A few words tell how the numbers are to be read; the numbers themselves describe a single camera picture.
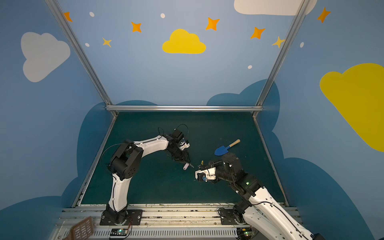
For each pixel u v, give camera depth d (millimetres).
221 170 625
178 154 841
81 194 838
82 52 857
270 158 1017
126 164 538
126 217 703
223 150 1013
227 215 749
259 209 490
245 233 713
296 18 736
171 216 765
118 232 705
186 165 931
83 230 707
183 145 868
